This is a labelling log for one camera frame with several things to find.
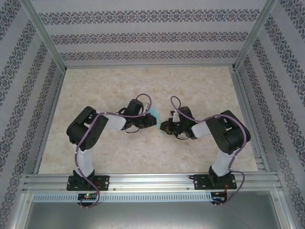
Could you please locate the teal paper sheet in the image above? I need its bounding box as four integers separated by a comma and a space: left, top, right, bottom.
149, 107, 167, 137

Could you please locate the grey sheet metal panel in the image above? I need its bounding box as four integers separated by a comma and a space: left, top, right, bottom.
22, 192, 294, 229

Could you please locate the aluminium cross rail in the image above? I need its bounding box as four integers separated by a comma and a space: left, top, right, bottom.
64, 63, 235, 70

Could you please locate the aluminium side rail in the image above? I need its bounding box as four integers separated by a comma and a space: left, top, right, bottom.
32, 68, 67, 175
230, 66, 272, 174

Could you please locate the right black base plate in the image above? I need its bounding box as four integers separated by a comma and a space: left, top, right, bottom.
193, 174, 238, 191

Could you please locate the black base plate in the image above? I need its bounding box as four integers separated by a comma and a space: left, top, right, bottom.
193, 174, 238, 191
66, 175, 111, 191

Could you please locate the slotted grey cable duct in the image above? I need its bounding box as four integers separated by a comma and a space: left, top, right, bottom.
32, 192, 213, 203

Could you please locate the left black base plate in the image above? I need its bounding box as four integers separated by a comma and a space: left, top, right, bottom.
66, 175, 111, 191

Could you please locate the aluminium corner post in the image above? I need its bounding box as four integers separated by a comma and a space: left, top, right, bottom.
21, 0, 67, 71
232, 0, 278, 71

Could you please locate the aluminium frame strut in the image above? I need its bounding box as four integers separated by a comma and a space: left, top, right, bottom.
9, 192, 33, 229
277, 190, 298, 229

